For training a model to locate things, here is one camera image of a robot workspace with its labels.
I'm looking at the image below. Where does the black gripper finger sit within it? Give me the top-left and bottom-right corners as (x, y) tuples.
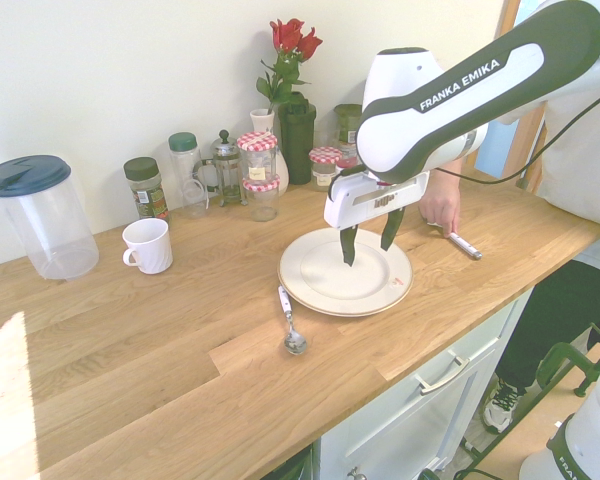
(379, 205), (407, 252)
(338, 224), (360, 268)

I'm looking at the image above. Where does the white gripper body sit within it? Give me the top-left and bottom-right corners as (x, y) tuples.
(323, 167), (430, 232)

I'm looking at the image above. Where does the white handled fork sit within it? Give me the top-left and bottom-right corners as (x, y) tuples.
(426, 220), (483, 261)

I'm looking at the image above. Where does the white plate with gold rim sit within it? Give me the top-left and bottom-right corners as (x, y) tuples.
(278, 227), (415, 319)

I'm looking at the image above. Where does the person's bare hand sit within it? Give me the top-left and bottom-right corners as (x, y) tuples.
(418, 166), (463, 238)

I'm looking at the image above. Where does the small yogurt cup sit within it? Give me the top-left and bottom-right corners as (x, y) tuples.
(337, 144), (361, 170)

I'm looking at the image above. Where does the small labelled jar checkered lid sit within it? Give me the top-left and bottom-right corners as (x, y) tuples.
(308, 146), (343, 193)

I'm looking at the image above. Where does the clear drinking glass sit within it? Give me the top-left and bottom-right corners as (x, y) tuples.
(313, 121), (342, 151)

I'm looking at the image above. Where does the jar with green cap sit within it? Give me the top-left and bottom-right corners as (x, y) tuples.
(333, 103), (364, 147)

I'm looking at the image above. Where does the white ceramic vase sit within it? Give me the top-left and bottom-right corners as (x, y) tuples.
(249, 108), (291, 194)

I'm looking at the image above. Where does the dark green tall canister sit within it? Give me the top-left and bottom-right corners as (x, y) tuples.
(278, 91), (318, 187)

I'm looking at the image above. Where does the short jar red checkered lid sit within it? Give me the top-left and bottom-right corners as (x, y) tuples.
(242, 173), (282, 223)

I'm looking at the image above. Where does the tall jar red checkered lid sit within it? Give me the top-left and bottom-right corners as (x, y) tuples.
(236, 131), (279, 184)

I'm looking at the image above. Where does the glass french press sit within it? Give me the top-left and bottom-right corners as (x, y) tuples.
(194, 128), (249, 208)

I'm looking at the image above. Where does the small clear plastic cup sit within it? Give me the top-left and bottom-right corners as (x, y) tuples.
(181, 177), (212, 220)

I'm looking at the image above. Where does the red rose with stem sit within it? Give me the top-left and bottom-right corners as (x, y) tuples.
(275, 27), (324, 109)
(255, 18), (306, 115)

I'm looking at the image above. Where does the clear bottle green lid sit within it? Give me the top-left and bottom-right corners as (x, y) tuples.
(168, 131), (204, 211)

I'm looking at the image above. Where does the white kitchen cabinet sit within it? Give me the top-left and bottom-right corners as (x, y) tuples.
(259, 284), (536, 480)

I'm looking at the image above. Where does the person in white shirt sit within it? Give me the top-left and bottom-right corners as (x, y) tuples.
(482, 29), (600, 396)

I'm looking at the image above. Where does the white ceramic mug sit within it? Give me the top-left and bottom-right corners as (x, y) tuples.
(121, 217), (175, 275)

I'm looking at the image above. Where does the white black sneaker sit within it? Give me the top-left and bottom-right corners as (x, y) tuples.
(482, 378), (529, 435)

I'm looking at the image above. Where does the coffee jar dark lid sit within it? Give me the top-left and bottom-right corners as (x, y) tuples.
(123, 156), (172, 225)

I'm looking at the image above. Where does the green metal clamp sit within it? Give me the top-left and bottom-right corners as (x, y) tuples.
(534, 322), (600, 397)

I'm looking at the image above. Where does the clear pitcher dark blue lid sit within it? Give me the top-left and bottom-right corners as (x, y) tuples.
(0, 154), (100, 281)

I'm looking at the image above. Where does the white handled metal spoon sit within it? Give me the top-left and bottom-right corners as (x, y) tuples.
(277, 284), (309, 357)

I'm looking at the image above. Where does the metal drawer handle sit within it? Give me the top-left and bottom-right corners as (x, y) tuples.
(413, 355), (470, 397)

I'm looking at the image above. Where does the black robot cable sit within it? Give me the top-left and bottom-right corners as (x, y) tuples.
(437, 82), (600, 185)

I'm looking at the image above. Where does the green metal floor frame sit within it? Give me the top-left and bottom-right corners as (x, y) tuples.
(419, 434), (531, 480)

